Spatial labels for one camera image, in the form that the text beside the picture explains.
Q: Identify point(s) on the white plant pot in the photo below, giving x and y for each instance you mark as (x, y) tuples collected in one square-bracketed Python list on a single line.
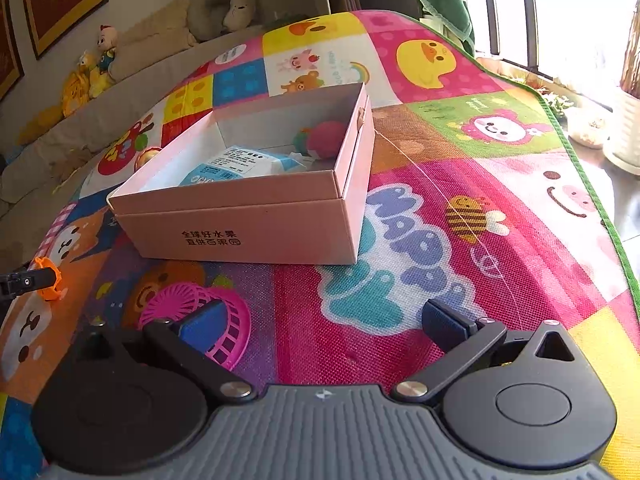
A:
[(625, 130)]

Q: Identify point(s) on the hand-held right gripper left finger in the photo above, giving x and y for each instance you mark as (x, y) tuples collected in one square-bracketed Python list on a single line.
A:
[(202, 324)]

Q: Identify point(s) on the pink cardboard box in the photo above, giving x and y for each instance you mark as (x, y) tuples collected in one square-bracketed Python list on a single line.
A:
[(250, 225)]

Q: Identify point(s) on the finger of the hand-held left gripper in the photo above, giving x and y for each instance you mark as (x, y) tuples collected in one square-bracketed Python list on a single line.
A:
[(25, 280)]

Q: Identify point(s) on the grey plush neck pillow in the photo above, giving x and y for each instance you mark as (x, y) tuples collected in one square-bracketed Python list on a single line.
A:
[(215, 15)]

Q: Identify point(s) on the white thread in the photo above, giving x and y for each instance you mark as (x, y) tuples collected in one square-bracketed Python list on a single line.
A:
[(450, 215)]

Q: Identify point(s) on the doll with red hat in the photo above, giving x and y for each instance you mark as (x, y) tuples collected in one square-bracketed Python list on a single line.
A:
[(105, 55)]

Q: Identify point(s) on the beige sofa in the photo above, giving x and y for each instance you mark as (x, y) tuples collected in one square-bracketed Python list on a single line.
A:
[(75, 125)]

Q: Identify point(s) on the green printed blanket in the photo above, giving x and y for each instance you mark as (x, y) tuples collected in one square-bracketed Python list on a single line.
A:
[(440, 0)]

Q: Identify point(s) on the pink green toy ball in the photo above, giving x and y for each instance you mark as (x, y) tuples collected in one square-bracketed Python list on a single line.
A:
[(325, 140)]

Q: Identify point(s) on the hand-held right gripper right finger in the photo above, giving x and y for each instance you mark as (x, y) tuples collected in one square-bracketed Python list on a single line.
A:
[(444, 322)]

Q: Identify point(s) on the yellow plush toy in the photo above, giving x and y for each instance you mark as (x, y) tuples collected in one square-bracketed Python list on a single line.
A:
[(75, 90)]

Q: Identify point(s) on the dark window frame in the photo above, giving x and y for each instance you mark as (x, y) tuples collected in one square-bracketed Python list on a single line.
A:
[(492, 10)]

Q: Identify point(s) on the beige cushion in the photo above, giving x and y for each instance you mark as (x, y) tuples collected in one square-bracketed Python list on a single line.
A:
[(155, 35)]

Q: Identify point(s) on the blue tissue packet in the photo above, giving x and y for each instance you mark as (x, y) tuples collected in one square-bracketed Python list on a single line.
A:
[(235, 165)]

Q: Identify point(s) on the colourful cartoon play mat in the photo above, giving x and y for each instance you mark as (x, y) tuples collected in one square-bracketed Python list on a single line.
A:
[(450, 150)]

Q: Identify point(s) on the red gold framed picture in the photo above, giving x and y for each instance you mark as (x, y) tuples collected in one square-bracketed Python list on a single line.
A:
[(7, 50), (60, 0)]

